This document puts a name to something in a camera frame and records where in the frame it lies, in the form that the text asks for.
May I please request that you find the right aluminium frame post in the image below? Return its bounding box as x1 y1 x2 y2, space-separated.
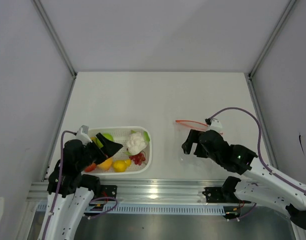
248 0 300 80

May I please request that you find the red grape bunch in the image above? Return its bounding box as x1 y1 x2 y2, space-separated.
129 151 146 166

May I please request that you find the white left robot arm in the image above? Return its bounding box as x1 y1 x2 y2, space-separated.
38 132 123 240

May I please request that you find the green apple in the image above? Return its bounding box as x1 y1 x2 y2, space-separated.
94 133 114 149

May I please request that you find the white perforated plastic basket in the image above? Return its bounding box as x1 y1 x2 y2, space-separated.
81 126 153 175

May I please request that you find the orange fruit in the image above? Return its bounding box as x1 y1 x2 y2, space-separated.
97 158 113 171

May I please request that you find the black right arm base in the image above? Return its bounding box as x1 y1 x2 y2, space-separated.
202 186 251 221

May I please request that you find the white cauliflower with leaves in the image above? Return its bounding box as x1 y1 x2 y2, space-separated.
124 129 151 156

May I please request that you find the clear zip top bag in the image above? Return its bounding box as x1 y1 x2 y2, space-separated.
174 118 223 173

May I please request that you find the yellow lemon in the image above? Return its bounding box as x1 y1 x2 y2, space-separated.
112 160 128 173

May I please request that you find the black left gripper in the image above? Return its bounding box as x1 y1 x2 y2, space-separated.
76 132 122 170

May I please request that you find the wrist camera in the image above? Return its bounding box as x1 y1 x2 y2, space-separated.
205 118 223 135
75 125 92 145

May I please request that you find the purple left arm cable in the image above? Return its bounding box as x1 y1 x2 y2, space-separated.
40 129 118 240

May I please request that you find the aluminium rail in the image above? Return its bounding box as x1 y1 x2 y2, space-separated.
26 178 244 202

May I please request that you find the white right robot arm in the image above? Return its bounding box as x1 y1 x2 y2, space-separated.
181 129 306 230

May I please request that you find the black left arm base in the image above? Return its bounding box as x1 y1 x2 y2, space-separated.
85 185 118 216

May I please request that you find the aluminium frame post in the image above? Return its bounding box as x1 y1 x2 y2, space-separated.
31 0 77 78
248 0 300 80

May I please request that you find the red peach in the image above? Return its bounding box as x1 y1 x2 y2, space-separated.
84 163 97 173

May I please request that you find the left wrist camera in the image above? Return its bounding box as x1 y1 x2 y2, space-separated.
75 125 92 145

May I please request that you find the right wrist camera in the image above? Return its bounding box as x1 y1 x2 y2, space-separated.
205 118 223 135

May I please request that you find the left aluminium frame post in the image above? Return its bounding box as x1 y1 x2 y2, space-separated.
31 0 77 78

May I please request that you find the slotted cable duct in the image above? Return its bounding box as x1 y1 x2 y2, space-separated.
36 202 225 216

